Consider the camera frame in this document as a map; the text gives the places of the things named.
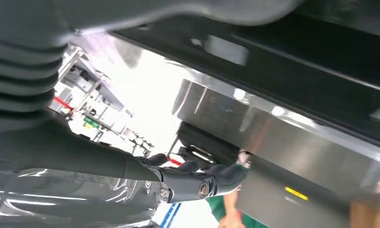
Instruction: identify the grey industrial machine frame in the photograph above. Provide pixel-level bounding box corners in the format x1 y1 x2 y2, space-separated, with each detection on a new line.
48 44 156 158

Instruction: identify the stainless steel workbench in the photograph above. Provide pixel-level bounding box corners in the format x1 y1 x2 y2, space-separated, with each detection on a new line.
139 47 380 228

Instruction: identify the black equipment case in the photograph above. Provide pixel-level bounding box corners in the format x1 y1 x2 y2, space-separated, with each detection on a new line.
177 121 242 168

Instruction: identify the person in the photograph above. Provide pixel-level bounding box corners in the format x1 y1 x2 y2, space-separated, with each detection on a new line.
206 150 269 228

